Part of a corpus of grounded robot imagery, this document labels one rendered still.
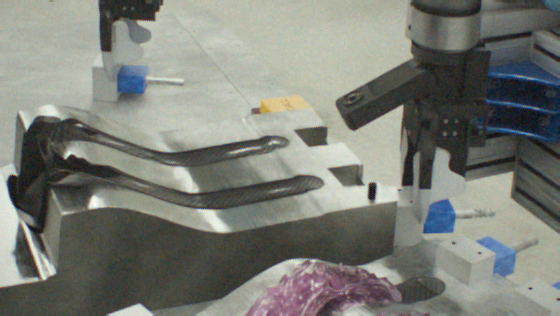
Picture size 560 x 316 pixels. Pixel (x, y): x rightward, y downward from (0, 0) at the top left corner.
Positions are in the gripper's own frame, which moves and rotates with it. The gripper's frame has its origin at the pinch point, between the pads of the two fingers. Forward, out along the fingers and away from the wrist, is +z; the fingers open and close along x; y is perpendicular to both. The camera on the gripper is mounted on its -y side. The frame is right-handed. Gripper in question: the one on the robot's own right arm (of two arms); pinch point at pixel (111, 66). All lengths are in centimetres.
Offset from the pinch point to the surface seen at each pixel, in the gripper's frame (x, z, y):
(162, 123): -8.9, 4.5, 9.0
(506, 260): -51, -2, 53
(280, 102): -7.4, 0.9, 25.4
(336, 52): 227, 85, 29
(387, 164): 144, 85, 47
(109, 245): -58, -4, 12
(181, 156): -34.7, -3.5, 15.6
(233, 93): 3.2, 4.6, 17.7
